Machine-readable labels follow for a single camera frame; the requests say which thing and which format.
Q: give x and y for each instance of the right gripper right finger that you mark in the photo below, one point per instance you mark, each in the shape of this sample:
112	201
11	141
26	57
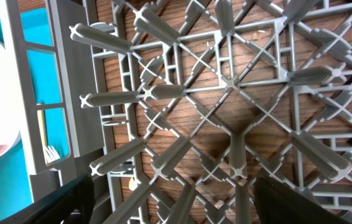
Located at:
276	203

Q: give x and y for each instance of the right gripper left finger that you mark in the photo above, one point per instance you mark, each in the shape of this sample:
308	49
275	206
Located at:
71	203

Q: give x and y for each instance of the white plastic fork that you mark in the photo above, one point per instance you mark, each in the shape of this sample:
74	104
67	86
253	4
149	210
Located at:
50	154

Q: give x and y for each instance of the teal plastic tray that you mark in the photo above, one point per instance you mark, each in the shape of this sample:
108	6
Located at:
14	184

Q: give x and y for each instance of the wooden chopstick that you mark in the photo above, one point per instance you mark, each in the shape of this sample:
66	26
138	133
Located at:
42	127

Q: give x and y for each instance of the grey dish rack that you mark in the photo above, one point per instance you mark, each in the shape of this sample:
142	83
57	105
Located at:
175	108

